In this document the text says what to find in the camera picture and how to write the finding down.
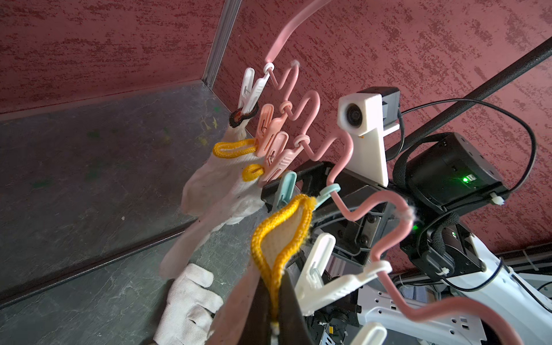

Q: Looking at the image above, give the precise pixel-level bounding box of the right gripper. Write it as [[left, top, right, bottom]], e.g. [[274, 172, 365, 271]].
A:
[[260, 160, 400, 266]]

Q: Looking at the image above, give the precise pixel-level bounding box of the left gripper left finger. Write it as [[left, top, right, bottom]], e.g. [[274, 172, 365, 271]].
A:
[[238, 279, 272, 345]]

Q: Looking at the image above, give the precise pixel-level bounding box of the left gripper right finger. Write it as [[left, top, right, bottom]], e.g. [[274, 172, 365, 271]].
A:
[[278, 273, 313, 345]]

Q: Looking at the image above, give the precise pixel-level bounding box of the white work glove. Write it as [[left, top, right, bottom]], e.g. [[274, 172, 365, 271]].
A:
[[181, 139, 264, 229]]

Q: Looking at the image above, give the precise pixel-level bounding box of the pink clip hanger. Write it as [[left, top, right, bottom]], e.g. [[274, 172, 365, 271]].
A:
[[236, 0, 525, 345]]

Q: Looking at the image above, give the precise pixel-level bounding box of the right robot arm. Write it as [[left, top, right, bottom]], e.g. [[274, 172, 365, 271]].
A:
[[298, 89, 551, 344]]

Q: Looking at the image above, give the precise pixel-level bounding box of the black clothes rack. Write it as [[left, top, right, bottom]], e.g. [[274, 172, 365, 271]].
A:
[[0, 36, 552, 309]]

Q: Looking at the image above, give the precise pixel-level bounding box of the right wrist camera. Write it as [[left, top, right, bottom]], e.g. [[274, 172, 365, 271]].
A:
[[337, 86, 400, 187]]

